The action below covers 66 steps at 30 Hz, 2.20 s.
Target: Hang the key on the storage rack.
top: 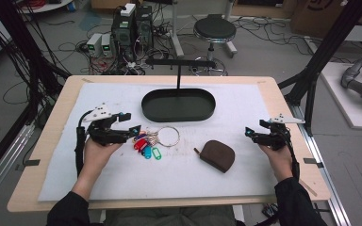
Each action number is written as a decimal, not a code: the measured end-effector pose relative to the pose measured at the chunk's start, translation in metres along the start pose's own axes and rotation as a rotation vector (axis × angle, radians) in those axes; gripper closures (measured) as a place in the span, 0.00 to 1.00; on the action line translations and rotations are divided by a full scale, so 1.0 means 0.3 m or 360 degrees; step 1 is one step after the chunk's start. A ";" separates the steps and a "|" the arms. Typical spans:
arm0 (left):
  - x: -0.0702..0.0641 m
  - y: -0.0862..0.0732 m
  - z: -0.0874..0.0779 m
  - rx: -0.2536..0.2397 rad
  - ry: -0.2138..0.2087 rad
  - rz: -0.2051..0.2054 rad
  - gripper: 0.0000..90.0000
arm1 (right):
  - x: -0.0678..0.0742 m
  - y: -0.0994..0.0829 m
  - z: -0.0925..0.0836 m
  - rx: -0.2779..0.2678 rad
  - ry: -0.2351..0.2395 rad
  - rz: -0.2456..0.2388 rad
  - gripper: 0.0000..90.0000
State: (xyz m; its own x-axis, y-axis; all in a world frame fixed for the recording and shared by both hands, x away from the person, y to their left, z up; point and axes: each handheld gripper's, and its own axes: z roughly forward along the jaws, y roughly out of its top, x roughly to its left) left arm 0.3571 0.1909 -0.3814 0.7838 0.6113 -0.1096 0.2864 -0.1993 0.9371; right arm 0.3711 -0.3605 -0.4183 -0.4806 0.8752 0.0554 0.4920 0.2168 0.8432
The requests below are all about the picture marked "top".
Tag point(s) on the white power supply unit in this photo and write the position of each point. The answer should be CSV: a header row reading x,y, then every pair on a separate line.
x,y
94,44
106,45

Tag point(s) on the aluminium rail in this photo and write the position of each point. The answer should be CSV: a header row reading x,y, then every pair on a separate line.
x,y
323,175
3,169

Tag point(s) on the person's right hand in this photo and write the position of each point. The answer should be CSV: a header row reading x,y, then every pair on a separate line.
x,y
281,163

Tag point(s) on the white box on tower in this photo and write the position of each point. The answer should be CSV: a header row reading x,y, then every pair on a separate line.
x,y
128,9

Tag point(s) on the white round table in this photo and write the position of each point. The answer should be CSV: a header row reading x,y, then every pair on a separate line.
x,y
48,5

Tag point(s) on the black computer tower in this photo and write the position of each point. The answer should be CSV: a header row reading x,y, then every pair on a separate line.
x,y
122,34
144,28

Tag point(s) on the brown zip coin pouch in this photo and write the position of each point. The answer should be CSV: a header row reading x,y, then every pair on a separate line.
x,y
217,155

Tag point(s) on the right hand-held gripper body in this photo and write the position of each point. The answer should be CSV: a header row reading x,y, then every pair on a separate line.
x,y
276,138

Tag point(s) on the large cardboard box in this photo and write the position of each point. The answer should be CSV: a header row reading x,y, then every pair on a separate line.
x,y
320,17

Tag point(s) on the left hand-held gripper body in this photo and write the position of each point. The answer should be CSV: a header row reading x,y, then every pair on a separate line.
x,y
105,133

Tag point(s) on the white table mat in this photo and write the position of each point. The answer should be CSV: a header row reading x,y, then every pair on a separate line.
x,y
169,179

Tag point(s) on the black round stool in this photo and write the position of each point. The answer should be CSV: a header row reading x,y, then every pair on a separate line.
x,y
215,29

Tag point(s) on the white floor board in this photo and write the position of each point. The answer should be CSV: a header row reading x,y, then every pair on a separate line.
x,y
342,103

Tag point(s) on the person's left hand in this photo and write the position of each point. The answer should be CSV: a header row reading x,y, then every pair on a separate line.
x,y
95,158

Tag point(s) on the black oval tray with hanger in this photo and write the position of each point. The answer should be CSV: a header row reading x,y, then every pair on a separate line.
x,y
177,106

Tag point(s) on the black tape piece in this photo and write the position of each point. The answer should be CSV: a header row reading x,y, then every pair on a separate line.
x,y
31,162
312,161

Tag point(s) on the white desk leg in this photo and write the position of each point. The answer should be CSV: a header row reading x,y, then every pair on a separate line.
x,y
176,31

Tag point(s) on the person's lap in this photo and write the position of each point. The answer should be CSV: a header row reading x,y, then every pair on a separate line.
x,y
169,218

